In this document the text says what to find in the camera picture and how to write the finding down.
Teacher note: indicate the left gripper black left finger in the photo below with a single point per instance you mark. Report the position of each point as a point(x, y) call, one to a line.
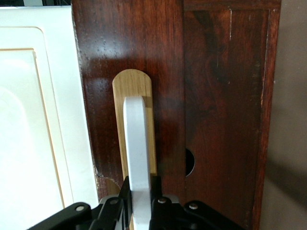
point(100, 218)

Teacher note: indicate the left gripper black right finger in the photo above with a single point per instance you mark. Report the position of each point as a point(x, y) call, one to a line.
point(180, 218)

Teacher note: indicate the dark wooden drawer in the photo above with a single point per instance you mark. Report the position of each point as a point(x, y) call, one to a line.
point(132, 36)
point(227, 119)

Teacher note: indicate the white cabinet top box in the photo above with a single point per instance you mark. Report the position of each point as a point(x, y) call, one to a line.
point(28, 119)

